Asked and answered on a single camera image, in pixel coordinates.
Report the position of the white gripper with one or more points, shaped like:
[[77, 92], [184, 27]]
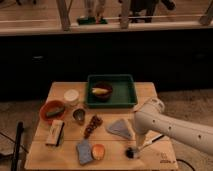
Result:
[[140, 139]]

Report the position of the grey-blue towel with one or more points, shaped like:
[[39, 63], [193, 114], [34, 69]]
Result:
[[120, 128]]

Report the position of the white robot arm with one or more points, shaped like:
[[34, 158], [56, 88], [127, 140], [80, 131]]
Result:
[[150, 117]]

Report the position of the small grey metal cup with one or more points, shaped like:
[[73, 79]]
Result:
[[79, 116]]

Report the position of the white paper cup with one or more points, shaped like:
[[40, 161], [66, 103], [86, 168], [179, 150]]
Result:
[[71, 97]]

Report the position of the black-headed dish brush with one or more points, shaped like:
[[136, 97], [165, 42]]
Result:
[[134, 152]]

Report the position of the orange round fruit toy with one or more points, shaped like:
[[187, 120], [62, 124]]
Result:
[[98, 151]]

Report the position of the brown grape bunch toy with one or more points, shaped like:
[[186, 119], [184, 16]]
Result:
[[93, 124]]

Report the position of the dark brown bowl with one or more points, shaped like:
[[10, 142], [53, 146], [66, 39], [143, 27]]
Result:
[[104, 85]]

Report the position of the blue sponge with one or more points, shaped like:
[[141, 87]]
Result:
[[84, 152]]

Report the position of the green plastic tray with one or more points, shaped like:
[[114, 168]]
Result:
[[123, 91]]

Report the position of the yellow corn cob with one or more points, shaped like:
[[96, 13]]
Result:
[[99, 91]]

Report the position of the whiteboard eraser block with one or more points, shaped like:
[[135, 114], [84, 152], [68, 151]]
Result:
[[53, 137]]

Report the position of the green object in bowl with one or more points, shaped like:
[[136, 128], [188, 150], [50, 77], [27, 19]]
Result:
[[55, 111]]

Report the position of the orange plastic bowl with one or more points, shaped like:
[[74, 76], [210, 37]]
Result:
[[48, 106]]

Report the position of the black stand pole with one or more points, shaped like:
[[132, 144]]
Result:
[[16, 149]]

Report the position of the green box on shelf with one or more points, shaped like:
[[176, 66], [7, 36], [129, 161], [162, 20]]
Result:
[[91, 21]]

